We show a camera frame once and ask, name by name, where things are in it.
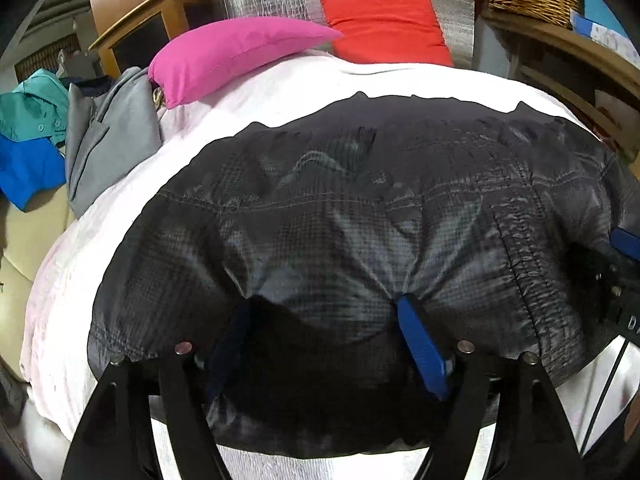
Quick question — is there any black quilted puffer jacket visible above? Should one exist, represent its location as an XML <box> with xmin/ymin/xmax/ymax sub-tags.
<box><xmin>88</xmin><ymin>94</ymin><xmax>639</xmax><ymax>458</ymax></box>

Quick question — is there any white pink bed blanket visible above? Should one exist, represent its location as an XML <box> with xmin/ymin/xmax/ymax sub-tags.
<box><xmin>21</xmin><ymin>51</ymin><xmax>570</xmax><ymax>434</ymax></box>

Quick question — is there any wooden shelf unit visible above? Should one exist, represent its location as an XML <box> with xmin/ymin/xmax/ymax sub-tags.
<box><xmin>474</xmin><ymin>9</ymin><xmax>639</xmax><ymax>174</ymax></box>

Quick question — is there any blue white box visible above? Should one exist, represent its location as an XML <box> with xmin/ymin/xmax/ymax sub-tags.
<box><xmin>570</xmin><ymin>11</ymin><xmax>640</xmax><ymax>68</ymax></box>

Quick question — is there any beige sofa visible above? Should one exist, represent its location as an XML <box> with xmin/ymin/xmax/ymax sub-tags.
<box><xmin>1</xmin><ymin>186</ymin><xmax>74</xmax><ymax>380</ymax></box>

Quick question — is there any blue jacket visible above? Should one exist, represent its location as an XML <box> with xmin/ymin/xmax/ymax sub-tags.
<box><xmin>1</xmin><ymin>136</ymin><xmax>66</xmax><ymax>210</ymax></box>

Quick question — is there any grey coat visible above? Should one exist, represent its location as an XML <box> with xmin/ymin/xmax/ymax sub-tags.
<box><xmin>65</xmin><ymin>67</ymin><xmax>163</xmax><ymax>218</ymax></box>

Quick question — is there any red pillow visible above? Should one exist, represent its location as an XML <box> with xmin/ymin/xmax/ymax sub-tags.
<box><xmin>320</xmin><ymin>0</ymin><xmax>454</xmax><ymax>67</ymax></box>

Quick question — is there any teal jacket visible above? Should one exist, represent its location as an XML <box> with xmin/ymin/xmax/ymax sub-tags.
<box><xmin>0</xmin><ymin>68</ymin><xmax>70</xmax><ymax>145</ymax></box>

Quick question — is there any magenta pillow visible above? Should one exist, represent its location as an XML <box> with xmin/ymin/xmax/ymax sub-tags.
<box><xmin>148</xmin><ymin>16</ymin><xmax>343</xmax><ymax>108</ymax></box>

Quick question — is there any wooden cabinet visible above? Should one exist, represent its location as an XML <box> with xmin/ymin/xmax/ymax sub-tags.
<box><xmin>89</xmin><ymin>0</ymin><xmax>222</xmax><ymax>78</ymax></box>

